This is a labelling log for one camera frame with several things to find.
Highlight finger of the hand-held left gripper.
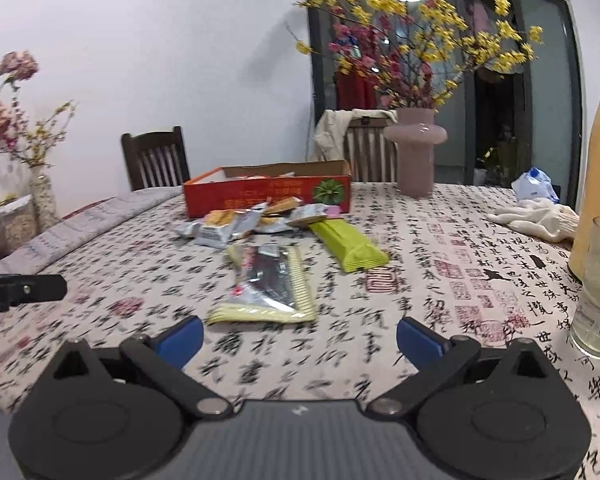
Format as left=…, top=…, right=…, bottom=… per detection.
left=0, top=273, right=68, bottom=312

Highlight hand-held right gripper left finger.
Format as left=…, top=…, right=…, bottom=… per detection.
left=45, top=316, right=233, bottom=422

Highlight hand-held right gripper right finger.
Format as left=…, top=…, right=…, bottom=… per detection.
left=367, top=316, right=556, bottom=422

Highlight yellow striped dark snack bag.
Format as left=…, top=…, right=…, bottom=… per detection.
left=207, top=244, right=319, bottom=325

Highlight green snack bar wrapper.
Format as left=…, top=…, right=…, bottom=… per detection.
left=309, top=219, right=391, bottom=274

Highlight pile of assorted snack packets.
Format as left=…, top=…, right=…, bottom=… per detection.
left=175, top=173, right=331, bottom=249

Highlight red cardboard box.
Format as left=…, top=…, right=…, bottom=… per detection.
left=182, top=160, right=352, bottom=219

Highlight clear jar of grains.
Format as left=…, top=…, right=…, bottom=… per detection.
left=0, top=195, right=40, bottom=253

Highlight small speckled vase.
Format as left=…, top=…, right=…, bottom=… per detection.
left=30, top=167, right=59, bottom=232

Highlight pink grey woven cloth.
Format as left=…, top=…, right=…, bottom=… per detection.
left=0, top=186, right=186, bottom=263

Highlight yellow blossom twigs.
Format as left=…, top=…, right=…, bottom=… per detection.
left=10, top=100, right=77, bottom=171

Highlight white cloth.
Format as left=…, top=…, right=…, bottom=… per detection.
left=487, top=199, right=580, bottom=242

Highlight clear drinking glass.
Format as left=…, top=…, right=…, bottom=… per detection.
left=569, top=216, right=600, bottom=360

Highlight pink glass vase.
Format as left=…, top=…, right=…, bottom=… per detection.
left=383, top=108, right=448, bottom=199

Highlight dark wooden chair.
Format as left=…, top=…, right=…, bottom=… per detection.
left=121, top=126, right=191, bottom=192

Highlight blue and white plastic pack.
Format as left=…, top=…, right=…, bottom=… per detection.
left=511, top=167, right=561, bottom=205

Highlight slatted wooden chair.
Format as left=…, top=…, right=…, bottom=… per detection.
left=342, top=112, right=399, bottom=184

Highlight dried pink roses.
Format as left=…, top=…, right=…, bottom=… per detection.
left=0, top=7, right=40, bottom=153

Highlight chair with beige jacket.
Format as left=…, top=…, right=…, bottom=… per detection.
left=312, top=108, right=398, bottom=162

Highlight red hanging garment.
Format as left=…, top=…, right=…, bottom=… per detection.
left=336, top=60, right=381, bottom=111

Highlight pink vase with blossom branches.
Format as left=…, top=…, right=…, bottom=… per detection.
left=305, top=0, right=584, bottom=211

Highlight pink hanging garment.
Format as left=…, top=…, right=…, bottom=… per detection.
left=472, top=0, right=497, bottom=37

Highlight yellow and pink blossom branches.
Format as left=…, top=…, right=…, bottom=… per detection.
left=294, top=0, right=546, bottom=111

